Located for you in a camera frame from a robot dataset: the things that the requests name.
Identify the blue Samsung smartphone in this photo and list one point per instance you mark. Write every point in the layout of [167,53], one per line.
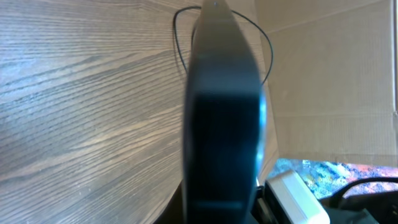
[223,121]

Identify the brown cardboard sheet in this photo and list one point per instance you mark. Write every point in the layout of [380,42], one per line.
[333,83]

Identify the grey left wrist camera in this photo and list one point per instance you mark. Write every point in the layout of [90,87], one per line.
[292,202]

